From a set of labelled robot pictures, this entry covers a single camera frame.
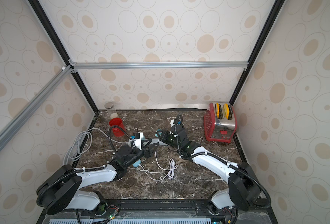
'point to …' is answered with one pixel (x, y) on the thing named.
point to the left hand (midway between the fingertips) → (158, 143)
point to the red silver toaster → (220, 122)
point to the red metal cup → (117, 132)
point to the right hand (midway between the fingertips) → (162, 131)
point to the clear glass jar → (111, 110)
